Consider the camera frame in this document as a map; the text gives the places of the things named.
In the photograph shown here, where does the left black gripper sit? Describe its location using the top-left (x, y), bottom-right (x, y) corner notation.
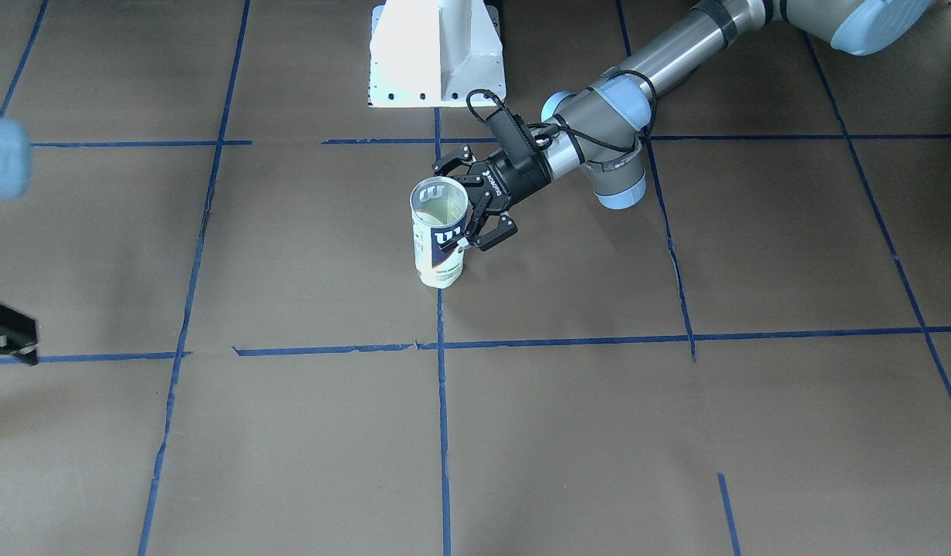
top-left (431, 147), bottom-right (555, 253)

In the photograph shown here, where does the clear tennis ball can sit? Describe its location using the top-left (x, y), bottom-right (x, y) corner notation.
top-left (411, 176), bottom-right (469, 289)

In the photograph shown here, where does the yellow Wilson tennis ball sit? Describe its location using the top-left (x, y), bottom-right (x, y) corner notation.
top-left (415, 197), bottom-right (468, 226)

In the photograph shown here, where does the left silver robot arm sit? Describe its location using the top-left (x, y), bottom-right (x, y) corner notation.
top-left (429, 1), bottom-right (931, 256)

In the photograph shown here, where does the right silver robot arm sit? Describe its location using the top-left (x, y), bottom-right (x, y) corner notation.
top-left (0, 117), bottom-right (40, 366)

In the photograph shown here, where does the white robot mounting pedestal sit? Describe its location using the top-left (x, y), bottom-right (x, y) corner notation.
top-left (367, 1), bottom-right (507, 109)

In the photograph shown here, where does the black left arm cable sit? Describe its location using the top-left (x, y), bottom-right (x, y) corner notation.
top-left (465, 69), bottom-right (660, 155)

